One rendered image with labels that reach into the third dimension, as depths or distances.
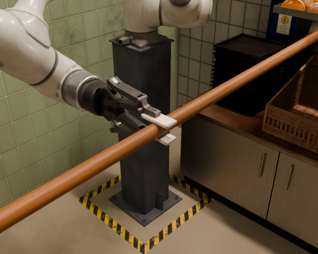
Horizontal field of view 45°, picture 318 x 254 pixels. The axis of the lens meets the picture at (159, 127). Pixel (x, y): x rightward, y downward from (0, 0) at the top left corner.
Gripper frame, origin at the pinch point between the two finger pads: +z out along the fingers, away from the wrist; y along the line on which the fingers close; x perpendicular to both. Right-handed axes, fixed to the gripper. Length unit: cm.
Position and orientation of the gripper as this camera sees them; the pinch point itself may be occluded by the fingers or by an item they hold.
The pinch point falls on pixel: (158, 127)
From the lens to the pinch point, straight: 75.7
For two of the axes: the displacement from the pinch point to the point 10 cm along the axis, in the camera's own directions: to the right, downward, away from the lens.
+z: 7.4, 3.6, -5.7
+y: -0.1, 8.5, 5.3
